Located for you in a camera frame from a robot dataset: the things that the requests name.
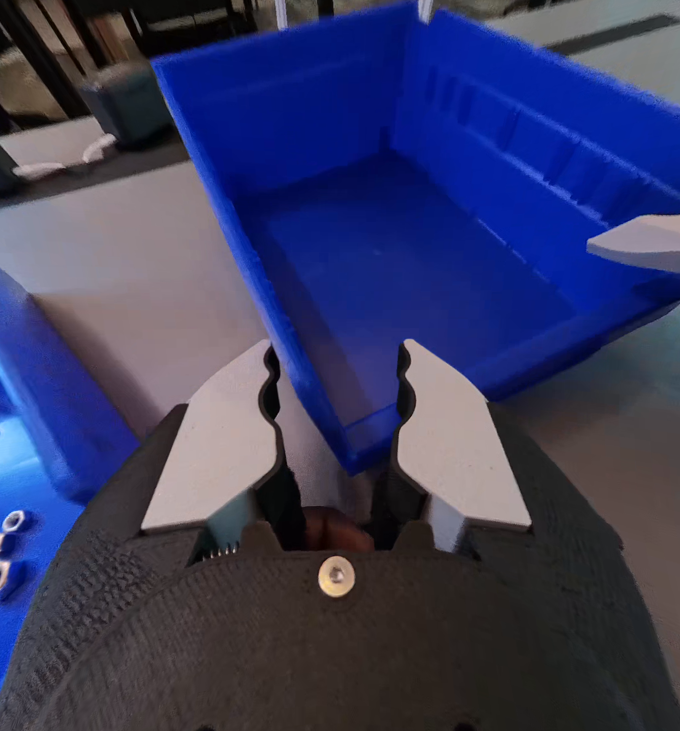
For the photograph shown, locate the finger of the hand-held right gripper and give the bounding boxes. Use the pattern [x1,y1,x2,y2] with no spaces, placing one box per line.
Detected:
[587,211,680,278]

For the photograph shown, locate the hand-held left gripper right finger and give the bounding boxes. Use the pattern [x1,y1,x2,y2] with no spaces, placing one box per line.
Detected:
[390,338,532,552]

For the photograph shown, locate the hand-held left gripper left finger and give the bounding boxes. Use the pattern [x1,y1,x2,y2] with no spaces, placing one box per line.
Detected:
[140,340,288,552]

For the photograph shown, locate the blue plastic bin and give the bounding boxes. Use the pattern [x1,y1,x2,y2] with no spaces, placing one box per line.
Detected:
[0,246,141,709]
[151,0,680,477]

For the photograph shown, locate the person's left hand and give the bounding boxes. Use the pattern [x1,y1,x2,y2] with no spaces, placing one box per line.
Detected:
[302,505,375,552]

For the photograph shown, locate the black charging case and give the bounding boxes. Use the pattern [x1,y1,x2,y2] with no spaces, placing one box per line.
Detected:
[80,63,172,146]

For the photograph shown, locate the white cable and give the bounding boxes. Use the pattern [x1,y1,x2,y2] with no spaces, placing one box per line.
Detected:
[13,134,118,178]

